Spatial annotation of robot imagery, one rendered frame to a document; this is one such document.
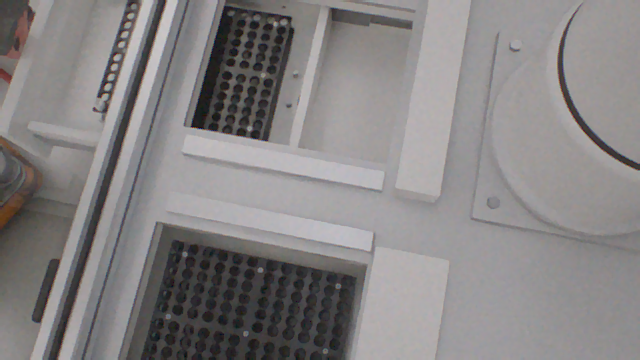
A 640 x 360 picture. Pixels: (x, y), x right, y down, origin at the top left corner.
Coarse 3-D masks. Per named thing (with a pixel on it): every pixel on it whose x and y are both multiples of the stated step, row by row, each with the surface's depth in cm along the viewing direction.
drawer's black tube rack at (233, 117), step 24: (240, 24) 81; (264, 24) 78; (288, 24) 78; (216, 48) 77; (240, 48) 77; (264, 48) 80; (288, 48) 80; (216, 72) 79; (240, 72) 76; (264, 72) 76; (216, 96) 75; (240, 96) 75; (264, 96) 78; (192, 120) 75; (216, 120) 78; (240, 120) 75; (264, 120) 74
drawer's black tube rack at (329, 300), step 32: (192, 256) 70; (224, 256) 73; (192, 288) 69; (224, 288) 69; (256, 288) 69; (288, 288) 69; (320, 288) 69; (352, 288) 69; (160, 320) 71; (192, 320) 68; (224, 320) 71; (256, 320) 68; (288, 320) 71; (320, 320) 68; (160, 352) 68; (192, 352) 67; (224, 352) 67; (256, 352) 67; (288, 352) 70; (320, 352) 67
